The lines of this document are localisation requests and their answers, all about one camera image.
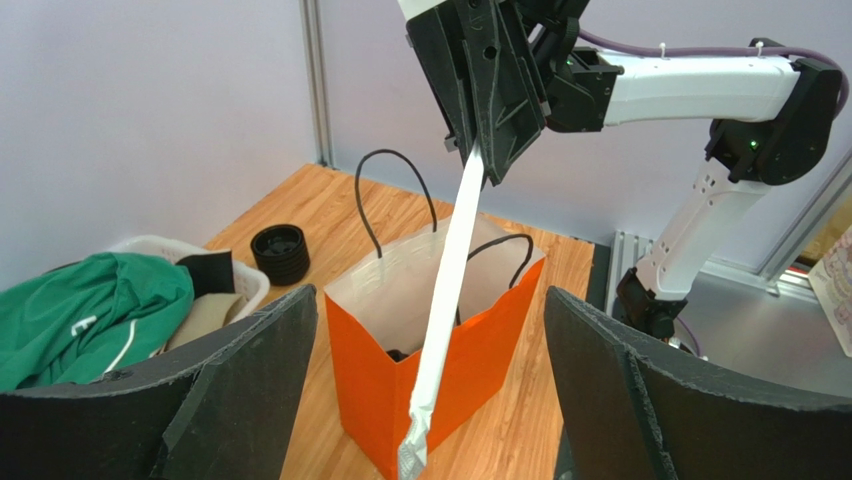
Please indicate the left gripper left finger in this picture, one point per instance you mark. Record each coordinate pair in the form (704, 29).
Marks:
(220, 407)

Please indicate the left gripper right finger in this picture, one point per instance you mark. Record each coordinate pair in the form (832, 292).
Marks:
(636, 408)

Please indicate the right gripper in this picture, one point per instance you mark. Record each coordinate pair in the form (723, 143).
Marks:
(481, 60)

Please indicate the orange paper bag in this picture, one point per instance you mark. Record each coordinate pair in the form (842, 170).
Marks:
(377, 313)

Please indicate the single white straw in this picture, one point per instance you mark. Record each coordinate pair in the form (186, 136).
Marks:
(412, 454)

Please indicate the black plastic cup lid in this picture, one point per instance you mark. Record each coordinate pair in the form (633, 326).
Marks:
(397, 356)

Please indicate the beige cloth in basket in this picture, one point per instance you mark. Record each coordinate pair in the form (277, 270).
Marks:
(208, 313)

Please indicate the white plastic basket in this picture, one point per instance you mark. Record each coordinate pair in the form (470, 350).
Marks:
(249, 282)

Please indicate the black cloth in basket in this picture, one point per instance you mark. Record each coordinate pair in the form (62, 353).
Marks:
(211, 273)

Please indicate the stack of black lids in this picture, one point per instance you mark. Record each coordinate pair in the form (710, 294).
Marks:
(281, 253)

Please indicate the green garment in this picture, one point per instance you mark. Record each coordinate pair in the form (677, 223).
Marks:
(80, 322)

